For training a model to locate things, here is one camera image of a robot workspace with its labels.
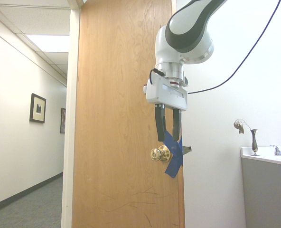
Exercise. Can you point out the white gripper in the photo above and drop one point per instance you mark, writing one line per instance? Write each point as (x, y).
(167, 95)

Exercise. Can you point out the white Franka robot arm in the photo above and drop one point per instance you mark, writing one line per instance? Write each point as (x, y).
(178, 33)

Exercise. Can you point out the brass door knob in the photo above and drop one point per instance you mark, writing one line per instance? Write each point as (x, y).
(160, 154)

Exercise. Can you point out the wooden door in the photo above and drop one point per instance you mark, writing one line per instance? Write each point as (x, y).
(126, 114)

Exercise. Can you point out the blue tape cross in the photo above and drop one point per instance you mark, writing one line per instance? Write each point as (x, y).
(175, 154)

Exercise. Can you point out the wilted dried flower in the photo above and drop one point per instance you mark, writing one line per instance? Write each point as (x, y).
(240, 126)

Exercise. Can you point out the silver bud vase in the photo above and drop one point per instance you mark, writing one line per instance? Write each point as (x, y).
(255, 143)

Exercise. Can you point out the small dark framed picture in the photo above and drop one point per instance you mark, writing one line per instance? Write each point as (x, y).
(62, 120)

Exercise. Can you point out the grey vanity cabinet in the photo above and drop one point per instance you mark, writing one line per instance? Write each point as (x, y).
(266, 187)

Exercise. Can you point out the large black framed picture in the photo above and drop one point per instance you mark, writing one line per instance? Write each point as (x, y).
(38, 108)

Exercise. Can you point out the ceiling light panel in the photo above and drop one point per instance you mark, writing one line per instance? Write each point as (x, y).
(49, 42)

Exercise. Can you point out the white door frame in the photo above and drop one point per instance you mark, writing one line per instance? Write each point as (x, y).
(70, 114)

